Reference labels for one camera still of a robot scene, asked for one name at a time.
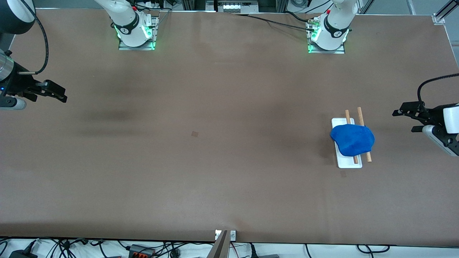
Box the white power strip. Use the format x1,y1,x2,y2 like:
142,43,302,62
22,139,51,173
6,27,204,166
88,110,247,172
215,0,259,13

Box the black cable on table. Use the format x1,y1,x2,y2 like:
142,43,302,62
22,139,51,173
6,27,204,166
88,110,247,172
231,13,317,33

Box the brown camera mount post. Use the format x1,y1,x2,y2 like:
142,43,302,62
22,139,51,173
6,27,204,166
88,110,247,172
207,230,231,258

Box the blue towel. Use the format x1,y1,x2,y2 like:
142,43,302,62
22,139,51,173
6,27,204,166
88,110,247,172
330,124,375,157

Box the black floor cable loop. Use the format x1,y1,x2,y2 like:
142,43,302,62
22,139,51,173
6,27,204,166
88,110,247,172
356,244,391,254

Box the aluminium table corner profile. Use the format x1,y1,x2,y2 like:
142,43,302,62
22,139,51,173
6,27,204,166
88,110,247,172
432,0,459,25

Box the black box with orange buttons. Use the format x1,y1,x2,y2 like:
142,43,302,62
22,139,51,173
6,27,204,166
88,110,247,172
129,244,157,258

